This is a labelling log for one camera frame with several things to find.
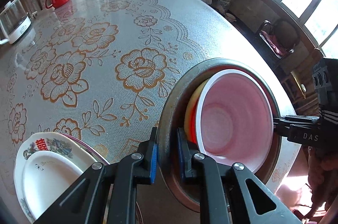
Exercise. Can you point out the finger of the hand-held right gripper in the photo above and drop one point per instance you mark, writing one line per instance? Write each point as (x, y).
(282, 123)

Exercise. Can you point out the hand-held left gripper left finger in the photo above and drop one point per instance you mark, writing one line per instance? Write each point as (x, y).
(154, 160)

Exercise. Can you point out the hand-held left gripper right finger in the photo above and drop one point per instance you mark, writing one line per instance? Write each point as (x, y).
(181, 155)

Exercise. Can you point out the yellow plastic bowl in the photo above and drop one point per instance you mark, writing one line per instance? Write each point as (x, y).
(191, 110)

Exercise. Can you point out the red plastic bowl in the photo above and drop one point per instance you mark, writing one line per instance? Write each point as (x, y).
(232, 118)

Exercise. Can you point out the stainless steel bowl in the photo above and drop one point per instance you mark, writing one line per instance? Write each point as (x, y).
(173, 105)

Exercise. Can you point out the large floral plate pink rim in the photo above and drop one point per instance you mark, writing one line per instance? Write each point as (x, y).
(89, 150)

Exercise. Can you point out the large floral white plate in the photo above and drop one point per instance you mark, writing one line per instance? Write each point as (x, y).
(50, 144)

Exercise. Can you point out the small white plate rose print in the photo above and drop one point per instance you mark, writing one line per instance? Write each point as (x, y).
(50, 179)

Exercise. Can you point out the person's right hand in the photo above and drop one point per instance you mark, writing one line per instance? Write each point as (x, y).
(324, 173)

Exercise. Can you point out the dark chair pink cushion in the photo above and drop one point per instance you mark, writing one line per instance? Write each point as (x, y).
(282, 36)

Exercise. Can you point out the small white floor bowl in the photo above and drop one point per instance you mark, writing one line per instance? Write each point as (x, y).
(231, 17)

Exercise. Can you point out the white power plug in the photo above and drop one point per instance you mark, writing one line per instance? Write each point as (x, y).
(34, 14)

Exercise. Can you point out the white glass electric kettle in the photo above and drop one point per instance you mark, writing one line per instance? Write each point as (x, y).
(15, 25)

